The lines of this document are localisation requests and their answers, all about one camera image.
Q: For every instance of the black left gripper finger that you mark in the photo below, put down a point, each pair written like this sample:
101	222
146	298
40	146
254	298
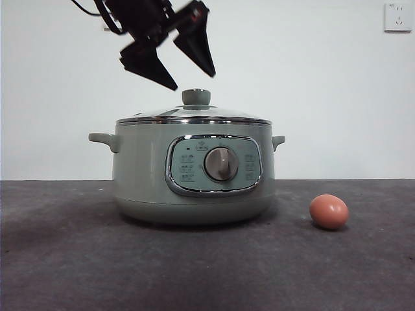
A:
197	48
147	63

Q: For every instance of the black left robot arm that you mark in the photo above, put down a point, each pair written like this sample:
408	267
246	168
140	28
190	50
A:
139	16

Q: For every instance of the pale green electric pot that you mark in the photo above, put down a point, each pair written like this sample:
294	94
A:
146	181

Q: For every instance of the glass lid with green knob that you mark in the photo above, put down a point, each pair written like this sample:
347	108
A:
195	97

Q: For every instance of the brown egg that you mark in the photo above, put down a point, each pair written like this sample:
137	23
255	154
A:
329	212

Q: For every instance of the white wall socket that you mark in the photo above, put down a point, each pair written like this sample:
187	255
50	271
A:
397	17

